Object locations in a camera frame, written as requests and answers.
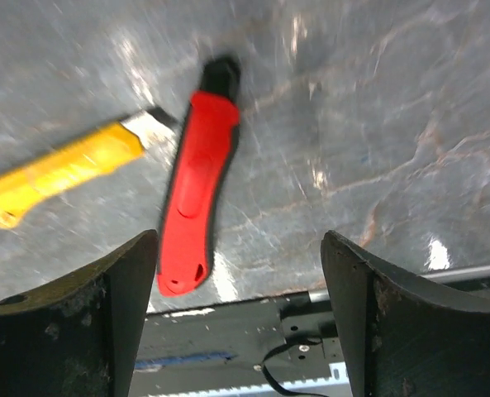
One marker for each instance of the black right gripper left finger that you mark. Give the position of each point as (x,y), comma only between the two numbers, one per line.
(79,335)

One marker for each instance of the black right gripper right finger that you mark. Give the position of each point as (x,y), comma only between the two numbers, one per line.
(403,334)

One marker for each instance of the yellow box cutter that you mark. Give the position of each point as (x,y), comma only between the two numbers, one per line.
(94,154)

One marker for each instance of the red box cutter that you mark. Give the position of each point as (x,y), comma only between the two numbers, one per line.
(207,143)

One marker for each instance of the grey slotted cable duct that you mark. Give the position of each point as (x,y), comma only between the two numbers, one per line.
(336,384)

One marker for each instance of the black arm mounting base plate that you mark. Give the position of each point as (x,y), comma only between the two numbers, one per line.
(292,336)

